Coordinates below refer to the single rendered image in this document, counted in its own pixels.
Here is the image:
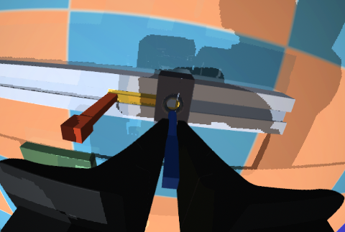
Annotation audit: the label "blue pin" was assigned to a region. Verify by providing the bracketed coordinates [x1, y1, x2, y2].
[162, 111, 179, 190]

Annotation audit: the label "aluminum rail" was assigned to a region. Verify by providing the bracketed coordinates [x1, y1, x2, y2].
[0, 60, 295, 134]

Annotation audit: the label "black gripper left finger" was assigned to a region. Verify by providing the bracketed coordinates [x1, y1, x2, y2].
[0, 118, 170, 232]

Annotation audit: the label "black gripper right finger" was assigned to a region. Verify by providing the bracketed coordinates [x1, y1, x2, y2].
[176, 120, 345, 232]

